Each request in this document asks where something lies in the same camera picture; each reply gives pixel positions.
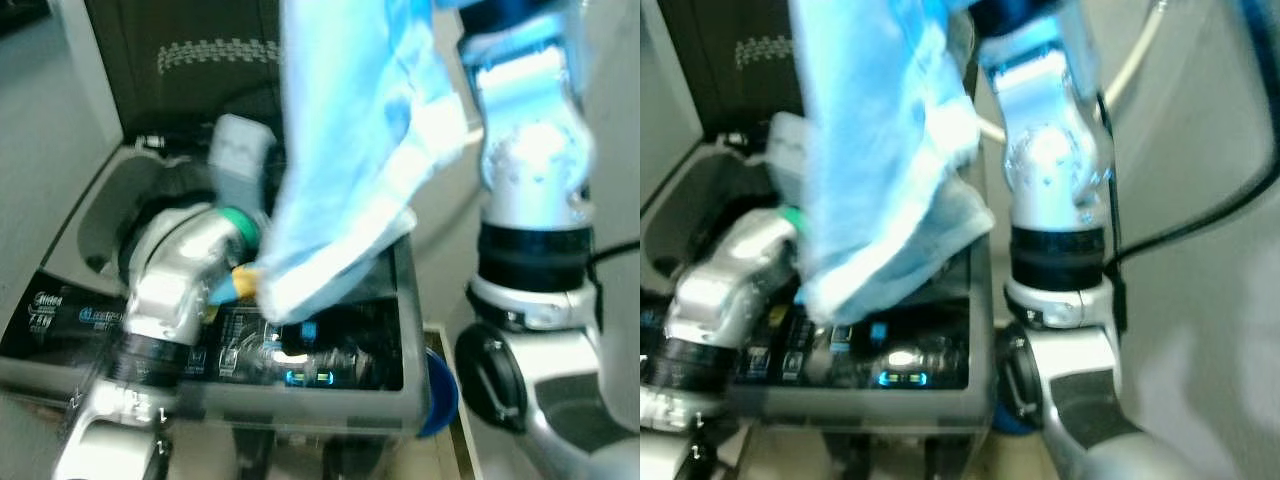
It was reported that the blue plastic laundry bucket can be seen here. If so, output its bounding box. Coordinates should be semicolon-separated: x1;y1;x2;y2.
990;400;1041;437
418;345;461;439

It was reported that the grey top-loading washing machine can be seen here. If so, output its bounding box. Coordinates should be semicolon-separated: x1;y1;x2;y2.
0;0;433;443
640;0;998;443

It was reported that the light blue white garment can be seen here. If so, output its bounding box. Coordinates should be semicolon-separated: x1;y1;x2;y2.
245;0;471;324
788;0;998;328

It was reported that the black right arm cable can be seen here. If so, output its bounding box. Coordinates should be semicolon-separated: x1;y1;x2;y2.
588;238;641;269
1095;0;1280;283

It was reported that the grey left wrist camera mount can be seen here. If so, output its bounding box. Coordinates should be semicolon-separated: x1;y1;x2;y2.
765;110;813;203
208;113;279;216

